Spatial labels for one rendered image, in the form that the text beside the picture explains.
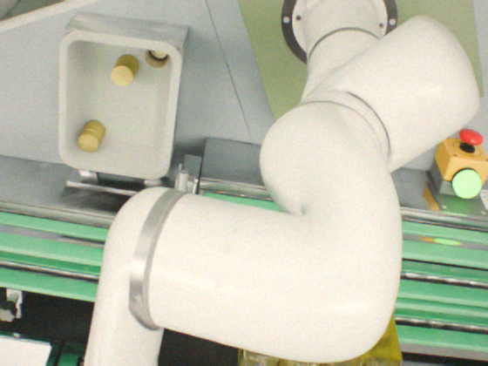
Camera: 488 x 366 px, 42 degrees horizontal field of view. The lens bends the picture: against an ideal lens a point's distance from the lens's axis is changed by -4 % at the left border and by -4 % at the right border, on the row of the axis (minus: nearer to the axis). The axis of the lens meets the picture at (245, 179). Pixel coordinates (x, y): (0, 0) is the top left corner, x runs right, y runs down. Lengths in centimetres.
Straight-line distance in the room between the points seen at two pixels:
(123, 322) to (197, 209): 8
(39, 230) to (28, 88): 23
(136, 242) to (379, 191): 14
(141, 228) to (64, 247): 63
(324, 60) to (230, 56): 35
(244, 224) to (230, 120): 70
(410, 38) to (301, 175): 16
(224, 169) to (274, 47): 21
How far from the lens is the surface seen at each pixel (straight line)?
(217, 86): 104
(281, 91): 94
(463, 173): 105
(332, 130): 40
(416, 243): 98
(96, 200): 106
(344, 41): 71
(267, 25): 90
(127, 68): 97
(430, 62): 49
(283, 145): 42
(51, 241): 101
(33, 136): 114
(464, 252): 100
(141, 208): 39
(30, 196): 107
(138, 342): 41
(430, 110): 50
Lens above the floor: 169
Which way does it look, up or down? 57 degrees down
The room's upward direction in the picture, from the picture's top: 176 degrees counter-clockwise
